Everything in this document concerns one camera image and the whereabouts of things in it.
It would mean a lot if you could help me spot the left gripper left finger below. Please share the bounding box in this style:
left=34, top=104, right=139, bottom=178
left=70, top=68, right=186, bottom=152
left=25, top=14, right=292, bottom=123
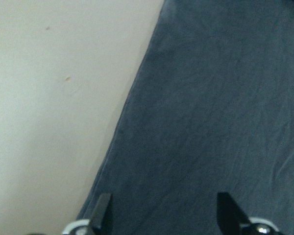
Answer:
left=90, top=193, right=112, bottom=230

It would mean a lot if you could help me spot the black printed t-shirt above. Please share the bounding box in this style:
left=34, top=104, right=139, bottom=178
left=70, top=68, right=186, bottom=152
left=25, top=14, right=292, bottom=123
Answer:
left=78, top=0, right=294, bottom=235

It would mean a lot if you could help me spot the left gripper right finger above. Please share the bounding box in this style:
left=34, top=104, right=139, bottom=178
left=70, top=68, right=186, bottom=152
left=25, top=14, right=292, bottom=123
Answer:
left=217, top=192, right=251, bottom=235

